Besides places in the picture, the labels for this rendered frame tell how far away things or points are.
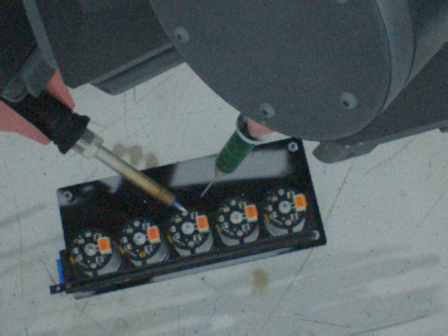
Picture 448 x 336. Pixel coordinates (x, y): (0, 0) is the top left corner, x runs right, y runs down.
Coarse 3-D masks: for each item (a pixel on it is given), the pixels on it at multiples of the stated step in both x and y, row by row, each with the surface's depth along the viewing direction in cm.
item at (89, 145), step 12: (84, 132) 47; (84, 144) 47; (96, 144) 48; (84, 156) 48; (96, 156) 48; (108, 156) 48; (120, 168) 48; (132, 168) 49; (132, 180) 49; (144, 180) 49; (156, 192) 49; (168, 192) 49; (168, 204) 49
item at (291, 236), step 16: (240, 240) 49; (256, 240) 49; (272, 240) 49; (288, 240) 49; (192, 256) 49; (208, 256) 49; (96, 272) 49; (112, 272) 49; (128, 272) 49; (144, 272) 49; (64, 288) 49
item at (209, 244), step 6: (186, 222) 50; (192, 228) 49; (210, 228) 51; (186, 234) 49; (210, 234) 50; (210, 240) 51; (174, 246) 51; (204, 246) 50; (210, 246) 52; (180, 252) 51; (186, 252) 50; (198, 252) 51
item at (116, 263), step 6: (90, 246) 49; (114, 246) 50; (90, 252) 49; (96, 252) 49; (114, 252) 50; (120, 252) 52; (114, 258) 50; (120, 258) 52; (108, 264) 50; (114, 264) 51; (120, 264) 52; (102, 270) 50; (108, 270) 51; (114, 270) 52
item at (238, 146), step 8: (240, 120) 37; (240, 128) 37; (232, 136) 38; (240, 136) 37; (248, 136) 37; (264, 136) 37; (232, 144) 38; (240, 144) 38; (248, 144) 38; (224, 152) 39; (232, 152) 39; (240, 152) 38; (248, 152) 39; (216, 160) 41; (224, 160) 40; (232, 160) 39; (240, 160) 39; (224, 168) 40; (232, 168) 40
